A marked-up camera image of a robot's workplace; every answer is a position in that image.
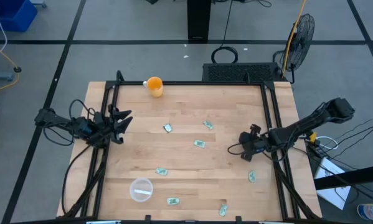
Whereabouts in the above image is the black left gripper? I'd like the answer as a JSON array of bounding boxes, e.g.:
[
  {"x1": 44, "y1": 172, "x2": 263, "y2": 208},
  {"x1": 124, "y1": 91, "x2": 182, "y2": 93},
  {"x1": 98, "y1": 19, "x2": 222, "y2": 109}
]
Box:
[{"x1": 91, "y1": 104, "x2": 134, "y2": 147}]

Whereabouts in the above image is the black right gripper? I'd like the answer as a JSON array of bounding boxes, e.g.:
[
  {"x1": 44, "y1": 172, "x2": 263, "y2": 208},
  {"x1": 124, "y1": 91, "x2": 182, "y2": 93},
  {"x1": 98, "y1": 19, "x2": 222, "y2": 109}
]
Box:
[{"x1": 238, "y1": 131, "x2": 268, "y2": 162}]

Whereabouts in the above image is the yellow mug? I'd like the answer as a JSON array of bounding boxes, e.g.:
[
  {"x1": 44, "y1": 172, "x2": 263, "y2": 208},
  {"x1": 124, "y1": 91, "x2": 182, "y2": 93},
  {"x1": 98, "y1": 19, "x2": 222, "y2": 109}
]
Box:
[{"x1": 142, "y1": 76, "x2": 164, "y2": 98}]

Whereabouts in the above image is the black perforated computer case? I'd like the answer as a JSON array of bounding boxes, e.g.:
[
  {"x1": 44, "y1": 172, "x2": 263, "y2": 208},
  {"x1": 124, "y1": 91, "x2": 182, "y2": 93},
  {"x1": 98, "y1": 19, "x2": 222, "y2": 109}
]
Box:
[{"x1": 202, "y1": 62, "x2": 286, "y2": 83}]

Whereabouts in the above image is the clear plastic bowl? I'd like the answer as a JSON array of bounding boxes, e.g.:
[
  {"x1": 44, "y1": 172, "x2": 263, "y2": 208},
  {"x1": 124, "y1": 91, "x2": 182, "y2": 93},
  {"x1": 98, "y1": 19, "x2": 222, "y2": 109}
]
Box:
[{"x1": 129, "y1": 177, "x2": 154, "y2": 203}]

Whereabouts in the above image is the white cardboard box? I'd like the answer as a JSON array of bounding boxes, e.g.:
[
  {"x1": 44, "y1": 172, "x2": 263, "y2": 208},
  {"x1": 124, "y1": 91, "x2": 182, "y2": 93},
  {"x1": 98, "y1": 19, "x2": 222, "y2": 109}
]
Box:
[{"x1": 313, "y1": 157, "x2": 352, "y2": 211}]

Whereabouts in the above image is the black floor fan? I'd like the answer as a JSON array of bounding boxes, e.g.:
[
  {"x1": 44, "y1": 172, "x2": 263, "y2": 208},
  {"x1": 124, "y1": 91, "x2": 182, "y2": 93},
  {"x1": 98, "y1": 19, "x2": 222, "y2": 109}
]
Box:
[{"x1": 272, "y1": 13, "x2": 316, "y2": 84}]

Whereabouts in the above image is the black metal beam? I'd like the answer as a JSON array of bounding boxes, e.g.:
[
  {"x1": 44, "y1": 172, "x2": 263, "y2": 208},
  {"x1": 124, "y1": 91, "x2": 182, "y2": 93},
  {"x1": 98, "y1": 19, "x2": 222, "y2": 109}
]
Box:
[{"x1": 313, "y1": 164, "x2": 373, "y2": 190}]

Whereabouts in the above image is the black pillar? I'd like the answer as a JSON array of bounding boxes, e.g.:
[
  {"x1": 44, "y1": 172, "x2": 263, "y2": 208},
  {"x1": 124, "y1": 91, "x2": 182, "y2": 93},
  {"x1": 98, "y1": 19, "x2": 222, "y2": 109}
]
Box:
[{"x1": 187, "y1": 0, "x2": 212, "y2": 44}]

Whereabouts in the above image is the blue white shoe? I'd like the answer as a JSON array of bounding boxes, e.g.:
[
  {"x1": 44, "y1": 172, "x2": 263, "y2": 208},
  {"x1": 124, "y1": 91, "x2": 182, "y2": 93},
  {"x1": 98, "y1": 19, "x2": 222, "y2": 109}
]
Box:
[{"x1": 356, "y1": 203, "x2": 373, "y2": 222}]

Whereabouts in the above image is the blue plastic bin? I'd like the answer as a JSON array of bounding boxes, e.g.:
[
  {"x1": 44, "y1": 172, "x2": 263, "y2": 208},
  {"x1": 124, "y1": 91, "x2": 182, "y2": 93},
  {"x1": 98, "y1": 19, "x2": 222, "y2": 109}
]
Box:
[{"x1": 0, "y1": 0, "x2": 38, "y2": 33}]

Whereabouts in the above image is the black metal table frame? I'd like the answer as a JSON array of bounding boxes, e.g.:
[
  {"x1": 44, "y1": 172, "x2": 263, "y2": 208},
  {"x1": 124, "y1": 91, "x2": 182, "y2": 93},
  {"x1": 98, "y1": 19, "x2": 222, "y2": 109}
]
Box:
[{"x1": 57, "y1": 70, "x2": 323, "y2": 224}]

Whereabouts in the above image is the white looped cable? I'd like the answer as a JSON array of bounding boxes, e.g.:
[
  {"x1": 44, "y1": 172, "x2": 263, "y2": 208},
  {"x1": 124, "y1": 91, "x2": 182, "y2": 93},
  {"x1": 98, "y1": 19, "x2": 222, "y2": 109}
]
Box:
[{"x1": 316, "y1": 135, "x2": 339, "y2": 151}]

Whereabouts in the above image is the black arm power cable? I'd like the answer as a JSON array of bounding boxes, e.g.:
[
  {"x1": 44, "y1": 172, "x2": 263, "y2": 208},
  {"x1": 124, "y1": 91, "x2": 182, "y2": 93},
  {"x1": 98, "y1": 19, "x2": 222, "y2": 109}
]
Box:
[{"x1": 61, "y1": 143, "x2": 92, "y2": 215}]

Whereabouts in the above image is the coiled black cable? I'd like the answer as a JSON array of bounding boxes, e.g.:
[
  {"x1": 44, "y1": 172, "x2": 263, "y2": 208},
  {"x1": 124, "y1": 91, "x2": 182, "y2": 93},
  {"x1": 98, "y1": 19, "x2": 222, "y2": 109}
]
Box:
[{"x1": 210, "y1": 0, "x2": 238, "y2": 65}]

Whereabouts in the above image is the yellow hanging cable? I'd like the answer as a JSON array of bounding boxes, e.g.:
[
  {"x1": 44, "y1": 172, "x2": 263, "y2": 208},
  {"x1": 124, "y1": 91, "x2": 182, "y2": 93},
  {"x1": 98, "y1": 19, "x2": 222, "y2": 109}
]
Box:
[{"x1": 281, "y1": 0, "x2": 308, "y2": 77}]

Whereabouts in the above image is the yellow floor cable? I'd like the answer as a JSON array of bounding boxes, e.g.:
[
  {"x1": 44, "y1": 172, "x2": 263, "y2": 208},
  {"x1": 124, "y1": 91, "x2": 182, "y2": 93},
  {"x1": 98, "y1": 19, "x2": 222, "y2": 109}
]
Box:
[{"x1": 0, "y1": 37, "x2": 21, "y2": 96}]

